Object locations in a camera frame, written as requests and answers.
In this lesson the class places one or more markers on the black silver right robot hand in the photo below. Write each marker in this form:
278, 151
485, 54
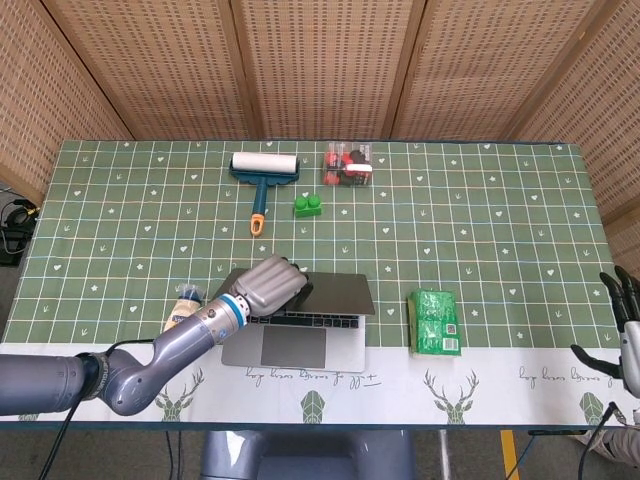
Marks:
631, 350

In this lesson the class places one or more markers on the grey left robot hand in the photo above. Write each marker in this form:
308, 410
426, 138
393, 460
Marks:
272, 285

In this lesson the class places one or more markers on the silver laptop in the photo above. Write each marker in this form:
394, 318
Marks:
340, 296

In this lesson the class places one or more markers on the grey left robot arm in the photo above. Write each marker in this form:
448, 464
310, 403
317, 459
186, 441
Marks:
150, 360

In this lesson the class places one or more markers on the green toy building block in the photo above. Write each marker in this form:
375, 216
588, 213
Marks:
307, 206

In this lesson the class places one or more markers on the mayonnaise squeeze bottle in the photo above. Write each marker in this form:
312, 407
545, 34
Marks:
182, 310

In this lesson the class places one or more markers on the blue lint roller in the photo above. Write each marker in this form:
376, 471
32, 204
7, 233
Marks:
265, 165

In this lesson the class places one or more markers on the clear box with red items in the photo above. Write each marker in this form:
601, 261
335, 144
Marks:
347, 165

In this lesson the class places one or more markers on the green tissue pack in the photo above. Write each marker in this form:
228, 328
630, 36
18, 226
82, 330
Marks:
434, 320

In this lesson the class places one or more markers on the grey robot torso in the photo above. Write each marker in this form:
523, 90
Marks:
305, 455

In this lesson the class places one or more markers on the green checked tablecloth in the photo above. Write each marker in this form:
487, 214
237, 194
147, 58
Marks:
450, 235

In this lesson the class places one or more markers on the woven bamboo folding screen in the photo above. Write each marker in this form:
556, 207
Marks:
325, 65

